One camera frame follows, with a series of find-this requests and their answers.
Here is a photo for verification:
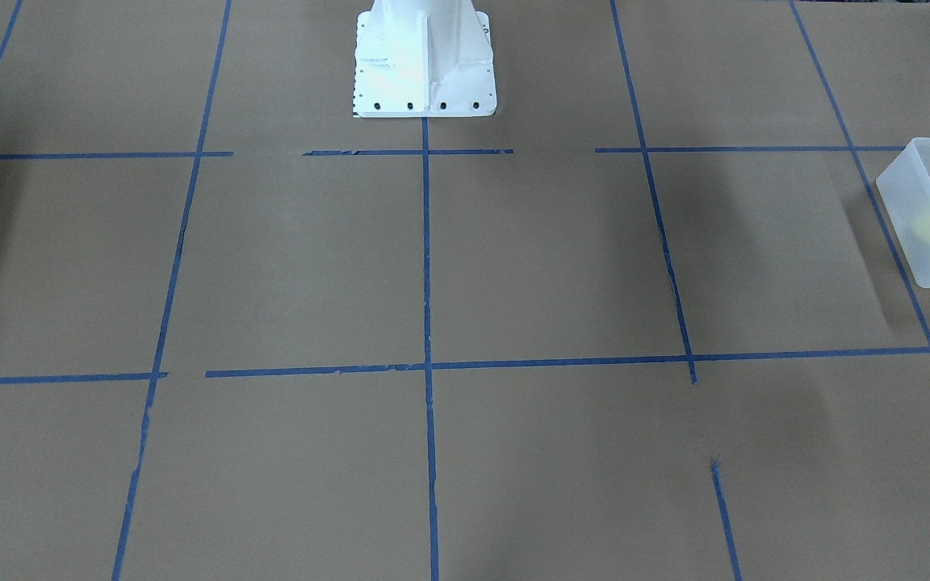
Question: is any clear plastic bin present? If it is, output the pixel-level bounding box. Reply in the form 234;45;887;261
876;137;930;288

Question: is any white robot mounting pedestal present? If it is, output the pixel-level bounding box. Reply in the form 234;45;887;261
352;1;498;119

